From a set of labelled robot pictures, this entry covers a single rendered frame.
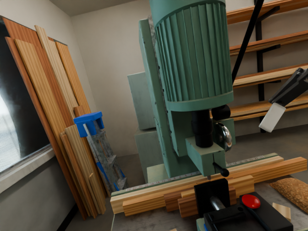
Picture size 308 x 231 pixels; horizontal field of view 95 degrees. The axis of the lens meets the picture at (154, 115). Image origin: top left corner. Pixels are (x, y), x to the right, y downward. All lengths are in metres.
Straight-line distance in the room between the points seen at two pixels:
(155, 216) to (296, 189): 0.40
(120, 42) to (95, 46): 0.47
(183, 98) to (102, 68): 2.60
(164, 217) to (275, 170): 0.39
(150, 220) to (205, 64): 0.45
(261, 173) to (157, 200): 0.35
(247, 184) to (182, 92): 0.34
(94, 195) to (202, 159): 1.62
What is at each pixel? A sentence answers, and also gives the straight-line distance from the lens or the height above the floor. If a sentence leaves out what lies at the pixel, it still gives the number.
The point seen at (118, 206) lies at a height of 0.92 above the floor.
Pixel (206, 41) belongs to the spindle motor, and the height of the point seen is 1.34.
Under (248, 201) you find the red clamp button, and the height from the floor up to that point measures 1.02.
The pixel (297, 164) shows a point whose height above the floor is 0.93.
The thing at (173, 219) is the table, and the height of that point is 0.90.
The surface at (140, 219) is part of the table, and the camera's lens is 0.52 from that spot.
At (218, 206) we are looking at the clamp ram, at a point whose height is 0.96.
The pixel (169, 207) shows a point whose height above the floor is 0.91.
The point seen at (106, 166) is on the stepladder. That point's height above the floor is 0.74.
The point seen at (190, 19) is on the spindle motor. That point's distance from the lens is 0.36.
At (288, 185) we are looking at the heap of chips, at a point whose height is 0.92.
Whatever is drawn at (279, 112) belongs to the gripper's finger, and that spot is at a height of 1.15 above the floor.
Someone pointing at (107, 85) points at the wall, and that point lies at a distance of 2.85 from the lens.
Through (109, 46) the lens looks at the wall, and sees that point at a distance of 2.90.
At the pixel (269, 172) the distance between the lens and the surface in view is 0.63.
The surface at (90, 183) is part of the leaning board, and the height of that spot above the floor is 0.39.
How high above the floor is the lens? 1.27
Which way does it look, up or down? 12 degrees down
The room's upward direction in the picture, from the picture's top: 12 degrees counter-clockwise
